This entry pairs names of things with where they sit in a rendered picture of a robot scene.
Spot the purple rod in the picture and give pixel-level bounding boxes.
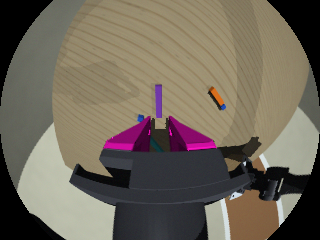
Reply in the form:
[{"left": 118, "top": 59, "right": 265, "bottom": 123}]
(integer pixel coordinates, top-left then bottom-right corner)
[{"left": 155, "top": 84, "right": 162, "bottom": 118}]

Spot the orange rod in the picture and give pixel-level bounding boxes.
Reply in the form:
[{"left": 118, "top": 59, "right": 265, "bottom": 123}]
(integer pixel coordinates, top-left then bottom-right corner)
[{"left": 209, "top": 86, "right": 224, "bottom": 106}]

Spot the turquoise rod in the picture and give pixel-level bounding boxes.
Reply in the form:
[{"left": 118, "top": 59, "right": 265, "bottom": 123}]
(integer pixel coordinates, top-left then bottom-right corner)
[{"left": 150, "top": 136, "right": 164, "bottom": 152}]

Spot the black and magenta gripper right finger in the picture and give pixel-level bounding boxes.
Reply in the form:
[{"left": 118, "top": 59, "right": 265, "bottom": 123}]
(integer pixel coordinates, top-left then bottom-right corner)
[{"left": 168, "top": 116, "right": 217, "bottom": 152}]

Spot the small blue cube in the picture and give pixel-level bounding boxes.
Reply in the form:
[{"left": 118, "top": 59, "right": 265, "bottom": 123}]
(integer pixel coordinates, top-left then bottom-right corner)
[{"left": 137, "top": 114, "right": 144, "bottom": 122}]

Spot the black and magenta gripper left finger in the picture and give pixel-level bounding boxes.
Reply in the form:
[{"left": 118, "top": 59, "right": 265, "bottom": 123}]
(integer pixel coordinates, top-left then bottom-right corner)
[{"left": 103, "top": 116, "right": 151, "bottom": 152}]

